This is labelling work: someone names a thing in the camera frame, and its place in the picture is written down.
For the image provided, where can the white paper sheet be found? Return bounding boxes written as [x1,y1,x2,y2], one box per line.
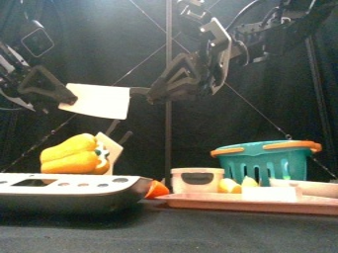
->
[56,82,152,121]

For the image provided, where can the yellow toy squash piece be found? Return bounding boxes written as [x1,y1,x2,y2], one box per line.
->
[218,177,243,195]
[240,175,262,189]

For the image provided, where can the yellow toy bell pepper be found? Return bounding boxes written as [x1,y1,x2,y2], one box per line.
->
[39,132,112,176]

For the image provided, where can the white container black label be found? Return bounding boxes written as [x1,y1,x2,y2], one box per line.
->
[168,166,226,195]

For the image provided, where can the orange toy fruit piece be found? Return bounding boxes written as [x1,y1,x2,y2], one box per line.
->
[144,179,171,201]

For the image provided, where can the grey white toy appliance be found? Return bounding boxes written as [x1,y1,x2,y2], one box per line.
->
[0,172,155,213]

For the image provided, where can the pink plastic tray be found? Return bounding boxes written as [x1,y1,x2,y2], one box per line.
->
[153,192,338,217]

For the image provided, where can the white rectangular block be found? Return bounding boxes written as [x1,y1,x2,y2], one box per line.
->
[240,185,303,204]

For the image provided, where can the white shallow dish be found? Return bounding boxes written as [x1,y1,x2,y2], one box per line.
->
[268,178,338,200]

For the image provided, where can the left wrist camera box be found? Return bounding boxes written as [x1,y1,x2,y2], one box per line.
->
[19,27,56,59]

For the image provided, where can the vertical metal frame pole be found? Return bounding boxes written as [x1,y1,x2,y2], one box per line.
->
[164,0,173,189]

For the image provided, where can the dark frame post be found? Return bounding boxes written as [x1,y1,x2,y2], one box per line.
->
[303,36,335,181]

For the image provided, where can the teal basket orange handles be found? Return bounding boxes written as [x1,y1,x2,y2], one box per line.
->
[208,139,323,188]

